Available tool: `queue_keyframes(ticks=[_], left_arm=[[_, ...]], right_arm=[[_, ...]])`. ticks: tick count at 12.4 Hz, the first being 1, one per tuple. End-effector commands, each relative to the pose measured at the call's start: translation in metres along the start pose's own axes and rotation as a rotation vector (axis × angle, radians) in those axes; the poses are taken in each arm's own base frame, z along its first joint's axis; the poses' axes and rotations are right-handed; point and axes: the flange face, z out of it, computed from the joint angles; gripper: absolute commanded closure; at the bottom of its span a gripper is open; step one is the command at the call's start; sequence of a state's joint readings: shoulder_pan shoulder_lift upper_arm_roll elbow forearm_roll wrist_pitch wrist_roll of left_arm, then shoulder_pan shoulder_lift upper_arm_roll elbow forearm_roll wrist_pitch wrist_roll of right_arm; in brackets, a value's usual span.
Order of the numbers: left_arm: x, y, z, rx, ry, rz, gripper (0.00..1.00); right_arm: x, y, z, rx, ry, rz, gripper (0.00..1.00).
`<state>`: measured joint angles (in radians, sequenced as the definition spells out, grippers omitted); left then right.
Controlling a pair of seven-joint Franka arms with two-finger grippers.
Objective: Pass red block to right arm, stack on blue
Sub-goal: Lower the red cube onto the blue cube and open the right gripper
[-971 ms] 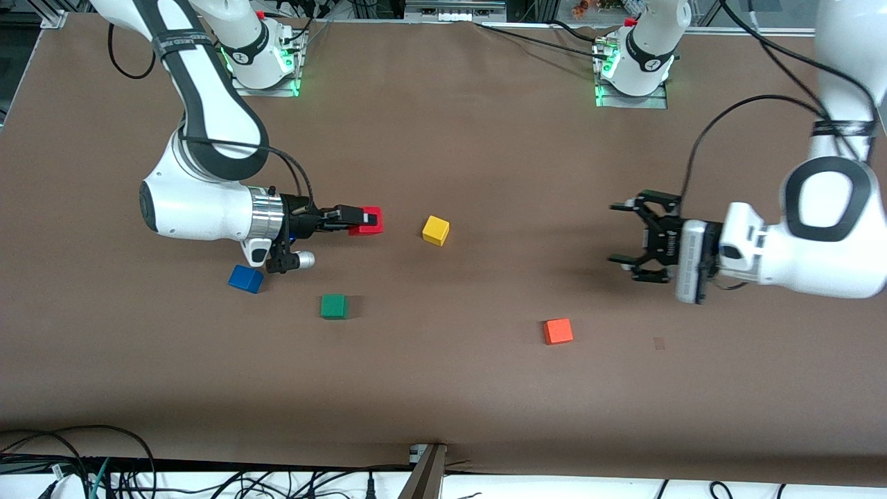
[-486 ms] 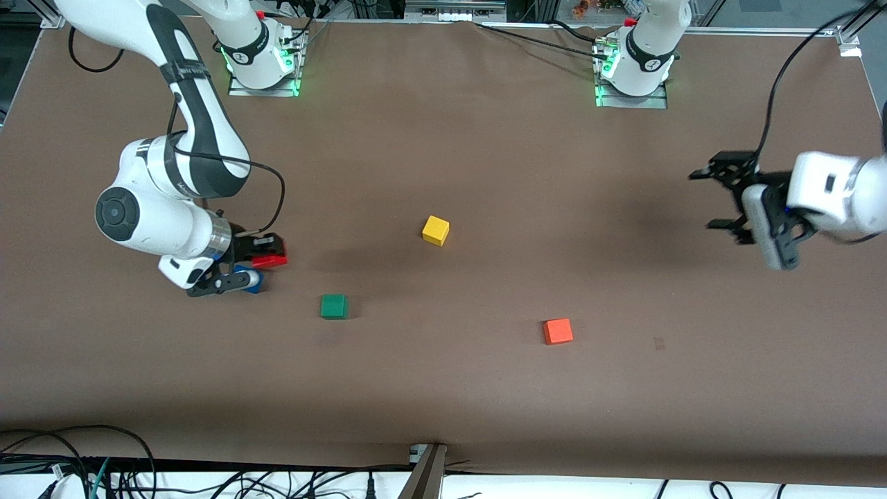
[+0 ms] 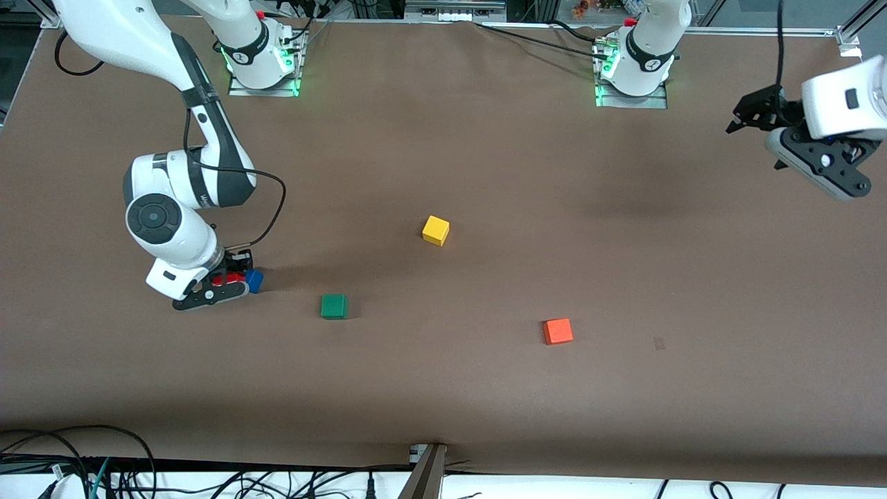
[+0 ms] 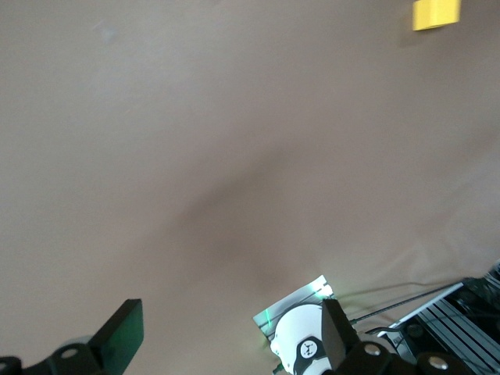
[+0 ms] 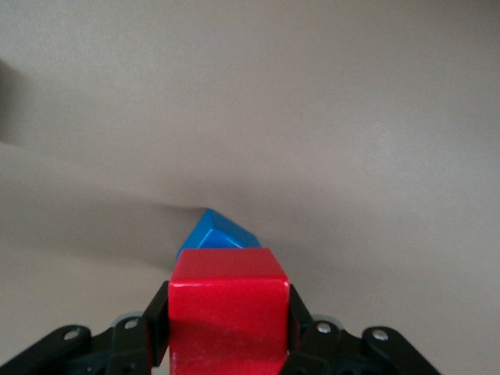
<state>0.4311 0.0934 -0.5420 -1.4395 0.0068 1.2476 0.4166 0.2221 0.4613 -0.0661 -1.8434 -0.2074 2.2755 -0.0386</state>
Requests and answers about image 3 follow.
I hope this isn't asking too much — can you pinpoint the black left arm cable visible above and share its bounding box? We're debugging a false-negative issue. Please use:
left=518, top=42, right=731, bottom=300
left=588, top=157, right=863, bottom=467
left=775, top=0, right=789, bottom=91

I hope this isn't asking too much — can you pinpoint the aluminium frame profile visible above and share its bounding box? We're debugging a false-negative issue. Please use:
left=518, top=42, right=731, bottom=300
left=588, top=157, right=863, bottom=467
left=834, top=0, right=887, bottom=58

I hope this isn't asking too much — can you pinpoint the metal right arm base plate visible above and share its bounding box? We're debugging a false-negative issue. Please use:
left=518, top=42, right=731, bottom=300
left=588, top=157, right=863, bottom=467
left=228, top=29, right=308, bottom=98

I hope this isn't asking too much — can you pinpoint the teal cable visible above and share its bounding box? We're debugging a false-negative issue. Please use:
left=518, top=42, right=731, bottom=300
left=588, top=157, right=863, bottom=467
left=89, top=457, right=112, bottom=499

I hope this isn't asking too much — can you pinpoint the white power strip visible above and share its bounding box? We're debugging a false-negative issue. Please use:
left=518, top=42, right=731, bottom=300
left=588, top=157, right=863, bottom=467
left=405, top=0, right=507, bottom=22

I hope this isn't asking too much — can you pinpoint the black looped cable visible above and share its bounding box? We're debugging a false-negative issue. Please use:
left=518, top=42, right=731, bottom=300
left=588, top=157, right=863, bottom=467
left=0, top=424, right=158, bottom=499

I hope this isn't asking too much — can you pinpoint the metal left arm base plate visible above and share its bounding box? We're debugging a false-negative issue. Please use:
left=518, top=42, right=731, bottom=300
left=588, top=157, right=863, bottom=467
left=594, top=36, right=669, bottom=110

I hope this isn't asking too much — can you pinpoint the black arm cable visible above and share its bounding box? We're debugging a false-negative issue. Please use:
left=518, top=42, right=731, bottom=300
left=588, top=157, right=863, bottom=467
left=54, top=28, right=288, bottom=252
left=775, top=0, right=789, bottom=91

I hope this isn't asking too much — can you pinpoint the yellow wooden block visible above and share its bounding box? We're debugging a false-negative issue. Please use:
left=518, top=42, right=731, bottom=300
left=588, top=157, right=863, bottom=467
left=422, top=215, right=450, bottom=247

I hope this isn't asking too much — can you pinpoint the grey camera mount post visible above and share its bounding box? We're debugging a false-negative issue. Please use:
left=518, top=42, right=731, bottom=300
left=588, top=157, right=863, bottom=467
left=398, top=444, right=448, bottom=499

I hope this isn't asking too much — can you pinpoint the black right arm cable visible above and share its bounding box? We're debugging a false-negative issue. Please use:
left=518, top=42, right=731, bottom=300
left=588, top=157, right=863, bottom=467
left=54, top=28, right=288, bottom=252

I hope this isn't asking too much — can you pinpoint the black base power cable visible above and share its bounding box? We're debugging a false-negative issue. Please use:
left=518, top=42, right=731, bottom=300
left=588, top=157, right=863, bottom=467
left=474, top=21, right=612, bottom=62

